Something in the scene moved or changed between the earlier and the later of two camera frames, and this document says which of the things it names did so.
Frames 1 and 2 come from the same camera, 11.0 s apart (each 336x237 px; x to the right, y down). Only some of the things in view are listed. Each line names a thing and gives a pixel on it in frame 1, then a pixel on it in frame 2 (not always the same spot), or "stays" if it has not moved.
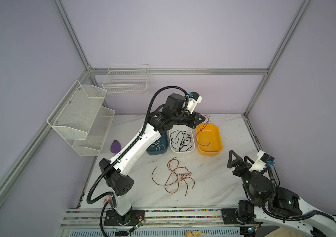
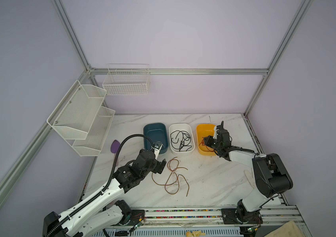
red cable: (201, 129) -> (203, 142)
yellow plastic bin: (208, 139) stays
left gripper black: (194, 123) -> (156, 165)
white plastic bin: (182, 139) stays
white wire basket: (127, 79) stays
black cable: (180, 139) stays
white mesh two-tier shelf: (82, 120) stays
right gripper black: (242, 166) -> (208, 139)
